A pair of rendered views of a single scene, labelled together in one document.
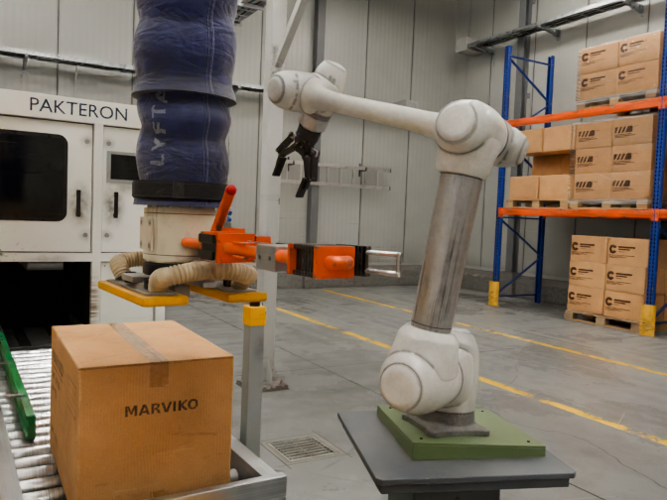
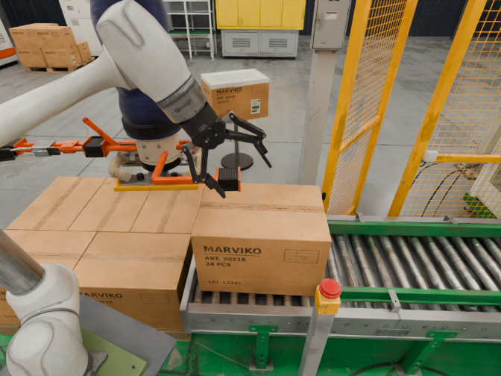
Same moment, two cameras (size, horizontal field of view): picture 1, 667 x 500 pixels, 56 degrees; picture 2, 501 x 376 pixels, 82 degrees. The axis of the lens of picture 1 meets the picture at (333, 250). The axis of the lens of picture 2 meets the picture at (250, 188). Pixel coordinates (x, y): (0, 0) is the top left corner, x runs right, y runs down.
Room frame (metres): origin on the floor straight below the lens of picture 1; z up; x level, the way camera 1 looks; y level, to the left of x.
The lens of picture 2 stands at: (2.39, -0.32, 1.84)
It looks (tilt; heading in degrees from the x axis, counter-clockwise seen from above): 36 degrees down; 123
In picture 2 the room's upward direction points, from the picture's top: straight up
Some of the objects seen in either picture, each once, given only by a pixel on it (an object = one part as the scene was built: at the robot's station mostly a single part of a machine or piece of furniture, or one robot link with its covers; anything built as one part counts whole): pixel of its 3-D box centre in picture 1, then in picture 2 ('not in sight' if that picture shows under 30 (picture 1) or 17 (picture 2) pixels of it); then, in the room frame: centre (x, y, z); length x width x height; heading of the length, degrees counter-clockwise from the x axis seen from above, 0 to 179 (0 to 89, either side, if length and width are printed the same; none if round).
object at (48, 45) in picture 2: not in sight; (55, 47); (-5.64, 3.39, 0.45); 1.21 x 1.03 x 0.91; 30
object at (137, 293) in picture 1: (139, 285); not in sight; (1.43, 0.44, 1.17); 0.34 x 0.10 x 0.05; 35
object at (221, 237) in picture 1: (226, 246); (98, 146); (1.28, 0.22, 1.27); 0.10 x 0.08 x 0.06; 125
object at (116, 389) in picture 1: (133, 405); (260, 236); (1.86, 0.58, 0.75); 0.60 x 0.40 x 0.40; 30
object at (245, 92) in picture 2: not in sight; (235, 95); (0.60, 2.11, 0.82); 0.60 x 0.40 x 0.40; 55
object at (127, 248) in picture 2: not in sight; (113, 241); (0.82, 0.31, 0.34); 1.20 x 1.00 x 0.40; 31
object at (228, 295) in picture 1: (216, 283); (157, 178); (1.54, 0.29, 1.17); 0.34 x 0.10 x 0.05; 35
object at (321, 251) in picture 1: (320, 260); (12, 147); (0.99, 0.02, 1.27); 0.08 x 0.07 x 0.05; 35
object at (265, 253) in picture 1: (280, 257); (45, 148); (1.10, 0.09, 1.26); 0.07 x 0.07 x 0.04; 35
